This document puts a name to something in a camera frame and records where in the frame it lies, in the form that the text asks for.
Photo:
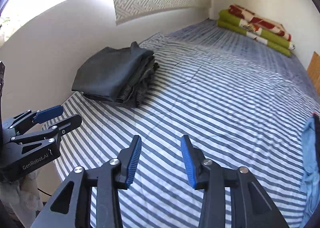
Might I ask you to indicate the black garment with red trim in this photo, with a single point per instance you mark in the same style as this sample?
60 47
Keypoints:
317 115

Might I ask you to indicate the wooden slatted rack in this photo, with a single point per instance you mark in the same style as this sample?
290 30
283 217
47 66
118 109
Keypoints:
314 70

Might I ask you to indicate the light blue garment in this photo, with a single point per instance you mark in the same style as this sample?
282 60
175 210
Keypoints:
311 147

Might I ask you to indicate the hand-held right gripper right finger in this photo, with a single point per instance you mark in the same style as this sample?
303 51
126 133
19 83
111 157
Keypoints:
188 163

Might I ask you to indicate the person's left forearm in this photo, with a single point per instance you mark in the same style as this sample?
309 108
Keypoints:
15 190

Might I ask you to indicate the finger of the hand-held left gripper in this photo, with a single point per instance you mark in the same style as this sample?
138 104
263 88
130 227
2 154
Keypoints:
48 114
70 122

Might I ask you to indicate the folded green red blanket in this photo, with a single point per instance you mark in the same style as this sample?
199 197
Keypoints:
262 34

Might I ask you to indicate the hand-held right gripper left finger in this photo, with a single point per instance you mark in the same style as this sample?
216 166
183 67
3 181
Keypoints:
133 160

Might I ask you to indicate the blue white striped bed sheet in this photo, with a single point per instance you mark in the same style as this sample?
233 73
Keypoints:
225 97

